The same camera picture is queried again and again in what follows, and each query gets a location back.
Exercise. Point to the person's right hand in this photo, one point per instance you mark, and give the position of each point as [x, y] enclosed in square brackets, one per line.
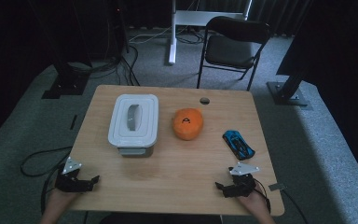
[254, 202]

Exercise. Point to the black stand with bolted base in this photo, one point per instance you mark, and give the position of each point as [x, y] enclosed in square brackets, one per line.
[287, 93]

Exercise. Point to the black folding chair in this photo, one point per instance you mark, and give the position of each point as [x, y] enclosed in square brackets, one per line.
[230, 53]

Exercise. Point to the small black floor strip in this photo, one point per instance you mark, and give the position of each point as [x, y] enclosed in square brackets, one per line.
[73, 122]

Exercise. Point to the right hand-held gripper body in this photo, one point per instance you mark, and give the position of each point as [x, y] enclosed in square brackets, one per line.
[242, 186]

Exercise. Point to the person's dark clothing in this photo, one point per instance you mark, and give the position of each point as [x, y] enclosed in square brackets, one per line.
[158, 218]

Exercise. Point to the person's left hand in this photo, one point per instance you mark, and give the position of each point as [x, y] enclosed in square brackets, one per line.
[60, 199]

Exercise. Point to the grey tape strip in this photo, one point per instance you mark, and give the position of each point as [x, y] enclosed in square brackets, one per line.
[277, 186]

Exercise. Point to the white metal desk frame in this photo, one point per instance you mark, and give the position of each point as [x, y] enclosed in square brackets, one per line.
[180, 18]

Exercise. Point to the orange plush toy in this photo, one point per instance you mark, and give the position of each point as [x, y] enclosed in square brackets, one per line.
[188, 123]

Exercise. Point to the blue toy car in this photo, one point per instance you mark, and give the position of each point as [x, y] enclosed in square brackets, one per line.
[238, 144]

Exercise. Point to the black stand with square base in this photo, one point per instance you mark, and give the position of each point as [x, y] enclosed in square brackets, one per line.
[66, 84]

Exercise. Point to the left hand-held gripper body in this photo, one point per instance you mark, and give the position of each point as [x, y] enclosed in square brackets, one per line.
[70, 183]

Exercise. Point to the clear brown storage box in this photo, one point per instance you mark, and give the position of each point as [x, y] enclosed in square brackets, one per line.
[135, 151]

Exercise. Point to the dark equipment tower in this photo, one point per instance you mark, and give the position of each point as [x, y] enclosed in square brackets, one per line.
[116, 28]

